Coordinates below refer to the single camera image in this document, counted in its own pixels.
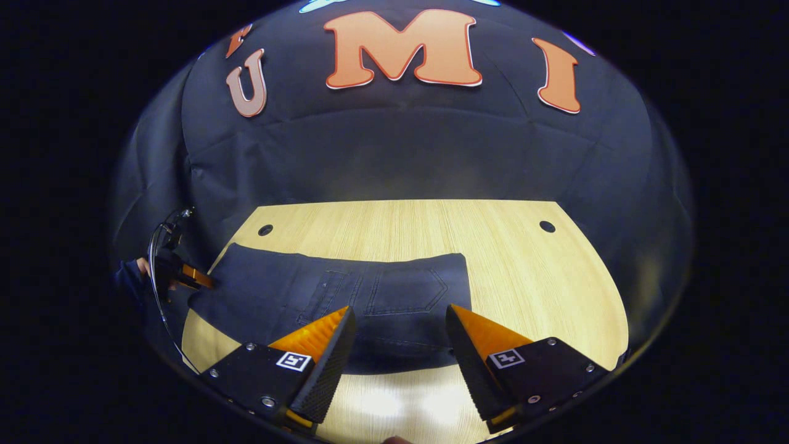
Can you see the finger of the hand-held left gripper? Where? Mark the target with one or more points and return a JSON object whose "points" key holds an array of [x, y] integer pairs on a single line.
{"points": [[196, 276]]}

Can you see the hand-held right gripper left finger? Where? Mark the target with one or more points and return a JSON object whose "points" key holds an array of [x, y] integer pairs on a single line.
{"points": [[327, 370]]}

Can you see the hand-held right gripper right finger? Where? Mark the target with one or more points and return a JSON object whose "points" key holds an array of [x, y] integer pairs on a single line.
{"points": [[474, 370]]}

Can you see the dark jeans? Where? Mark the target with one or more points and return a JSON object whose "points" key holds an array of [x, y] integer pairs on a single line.
{"points": [[400, 290]]}

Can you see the black backdrop cloth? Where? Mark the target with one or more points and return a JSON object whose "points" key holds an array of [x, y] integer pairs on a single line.
{"points": [[400, 142]]}

